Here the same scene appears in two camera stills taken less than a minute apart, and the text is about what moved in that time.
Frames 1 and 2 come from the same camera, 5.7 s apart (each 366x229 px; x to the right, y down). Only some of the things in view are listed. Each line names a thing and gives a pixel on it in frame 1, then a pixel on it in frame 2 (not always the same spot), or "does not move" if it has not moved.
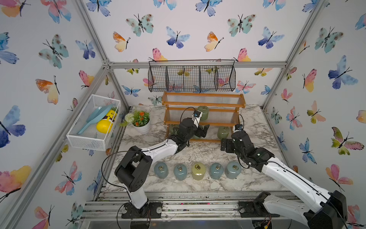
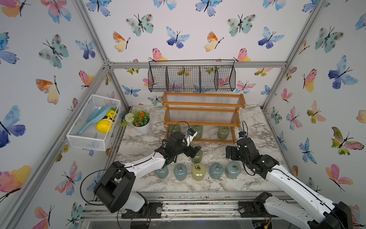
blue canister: (161, 170) does not move
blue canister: (232, 169) does not move
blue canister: (180, 171) does not move
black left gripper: (203, 131) -> (194, 152)
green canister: (205, 110) -> (197, 159)
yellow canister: (198, 171) does not move
